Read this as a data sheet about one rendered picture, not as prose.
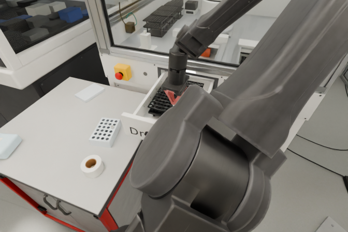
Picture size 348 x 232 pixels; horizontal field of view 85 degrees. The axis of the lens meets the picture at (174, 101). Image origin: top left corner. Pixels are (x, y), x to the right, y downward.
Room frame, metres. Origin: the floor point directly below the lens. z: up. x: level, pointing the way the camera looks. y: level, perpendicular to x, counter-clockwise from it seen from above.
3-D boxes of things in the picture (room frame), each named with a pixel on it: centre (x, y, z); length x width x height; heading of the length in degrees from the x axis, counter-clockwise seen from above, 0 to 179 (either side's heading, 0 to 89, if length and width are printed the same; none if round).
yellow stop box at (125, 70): (0.83, 0.26, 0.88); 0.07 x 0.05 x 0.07; 71
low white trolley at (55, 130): (0.59, 0.43, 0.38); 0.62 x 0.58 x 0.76; 71
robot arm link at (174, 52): (0.53, -0.01, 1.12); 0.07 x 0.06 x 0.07; 171
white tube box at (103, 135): (0.52, 0.29, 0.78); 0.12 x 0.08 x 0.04; 172
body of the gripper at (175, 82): (0.52, -0.01, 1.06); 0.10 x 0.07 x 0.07; 159
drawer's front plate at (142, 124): (0.43, 0.05, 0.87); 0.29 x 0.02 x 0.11; 71
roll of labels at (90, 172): (0.36, 0.29, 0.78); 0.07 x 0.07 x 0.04
